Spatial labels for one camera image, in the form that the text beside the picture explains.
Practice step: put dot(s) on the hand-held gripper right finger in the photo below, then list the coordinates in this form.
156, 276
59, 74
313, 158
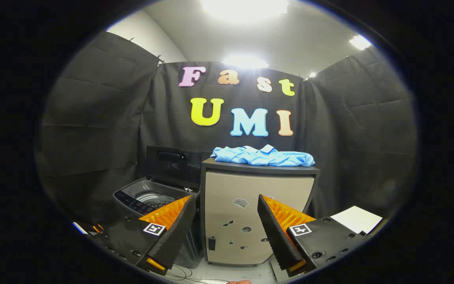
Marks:
274, 232

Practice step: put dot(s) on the white paper sheet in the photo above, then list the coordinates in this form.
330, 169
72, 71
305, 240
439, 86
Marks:
357, 219

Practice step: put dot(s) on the large ceiling light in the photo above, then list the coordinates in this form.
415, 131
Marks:
244, 8

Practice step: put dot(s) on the grey top-load washing machine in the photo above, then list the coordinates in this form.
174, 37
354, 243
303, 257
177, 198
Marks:
148, 197

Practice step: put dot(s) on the small ceiling light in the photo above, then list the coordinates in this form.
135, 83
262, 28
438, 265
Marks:
360, 42

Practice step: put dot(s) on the beige cabinet with dark top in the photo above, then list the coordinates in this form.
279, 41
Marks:
231, 189

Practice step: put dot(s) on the ceiling light above backdrop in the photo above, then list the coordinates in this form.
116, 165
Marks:
244, 62

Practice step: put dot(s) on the light blue polo shirt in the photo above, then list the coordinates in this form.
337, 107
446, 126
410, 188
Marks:
262, 157

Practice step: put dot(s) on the black backdrop cloth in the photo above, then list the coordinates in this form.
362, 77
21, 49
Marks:
105, 118

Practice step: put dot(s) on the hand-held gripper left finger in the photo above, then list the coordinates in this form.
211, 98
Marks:
177, 228

